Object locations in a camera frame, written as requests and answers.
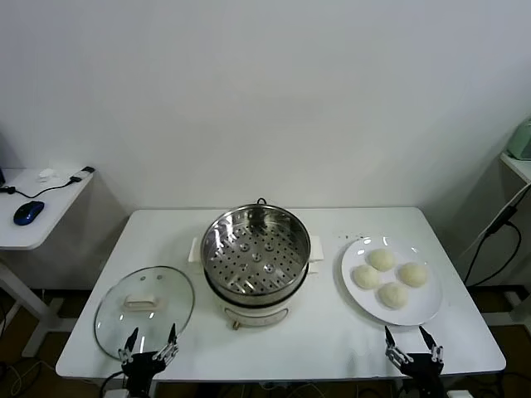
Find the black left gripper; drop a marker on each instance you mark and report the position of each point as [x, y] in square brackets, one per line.
[141, 373]

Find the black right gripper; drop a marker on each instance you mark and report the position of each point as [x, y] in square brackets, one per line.
[423, 373]

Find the white steamed baozi bun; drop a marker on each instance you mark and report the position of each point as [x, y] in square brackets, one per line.
[366, 277]
[393, 295]
[381, 259]
[412, 274]

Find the stainless steel steamer basket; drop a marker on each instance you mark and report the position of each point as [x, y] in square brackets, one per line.
[286, 248]

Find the white round plate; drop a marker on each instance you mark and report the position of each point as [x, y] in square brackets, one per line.
[415, 309]

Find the cream electric cooker base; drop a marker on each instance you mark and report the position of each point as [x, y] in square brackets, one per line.
[257, 317]

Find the white side desk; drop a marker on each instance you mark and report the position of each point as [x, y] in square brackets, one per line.
[58, 207]

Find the blue computer mouse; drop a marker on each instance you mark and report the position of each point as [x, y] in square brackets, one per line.
[28, 212]

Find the white adapter with black ends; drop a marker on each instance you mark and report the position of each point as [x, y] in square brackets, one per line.
[83, 173]

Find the small white plastic object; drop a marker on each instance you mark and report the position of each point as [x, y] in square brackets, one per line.
[47, 174]

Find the white side shelf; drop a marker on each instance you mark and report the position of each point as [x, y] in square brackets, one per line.
[518, 163]

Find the dark monitor edge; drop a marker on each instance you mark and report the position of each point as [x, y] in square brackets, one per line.
[1, 166]

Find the pale green appliance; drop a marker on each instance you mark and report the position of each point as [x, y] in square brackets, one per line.
[522, 141]

